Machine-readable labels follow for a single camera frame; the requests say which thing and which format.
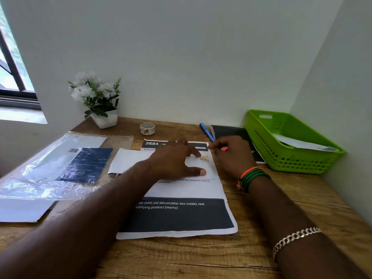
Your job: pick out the single white envelope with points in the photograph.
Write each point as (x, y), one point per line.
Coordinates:
(299, 142)

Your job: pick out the green plastic basket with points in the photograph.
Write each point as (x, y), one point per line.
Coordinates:
(293, 162)

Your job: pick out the white flower plant in pot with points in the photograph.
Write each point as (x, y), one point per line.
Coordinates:
(97, 97)

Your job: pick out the small tape roll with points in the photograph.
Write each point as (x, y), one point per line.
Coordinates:
(147, 129)

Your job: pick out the window with metal bars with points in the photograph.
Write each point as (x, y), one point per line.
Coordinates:
(14, 84)

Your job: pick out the clear plastic envelope wrapper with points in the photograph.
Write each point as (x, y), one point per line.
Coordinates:
(43, 171)

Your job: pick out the person's left hand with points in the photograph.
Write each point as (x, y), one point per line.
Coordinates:
(171, 162)

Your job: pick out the stack of printed papers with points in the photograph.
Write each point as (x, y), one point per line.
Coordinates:
(180, 215)

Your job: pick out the person's left forearm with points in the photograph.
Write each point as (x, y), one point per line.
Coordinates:
(72, 226)

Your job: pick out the blue pen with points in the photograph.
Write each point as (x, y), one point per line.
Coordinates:
(207, 132)

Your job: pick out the orange and green thread wristbands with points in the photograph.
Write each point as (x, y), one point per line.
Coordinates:
(252, 177)

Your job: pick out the person's right forearm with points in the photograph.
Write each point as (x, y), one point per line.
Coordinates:
(308, 238)

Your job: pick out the small stamp sticker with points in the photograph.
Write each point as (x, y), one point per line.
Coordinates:
(329, 148)
(204, 158)

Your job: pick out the black notebook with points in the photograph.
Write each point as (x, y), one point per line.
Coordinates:
(229, 130)

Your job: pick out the person's right hand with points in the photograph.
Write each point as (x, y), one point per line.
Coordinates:
(235, 156)

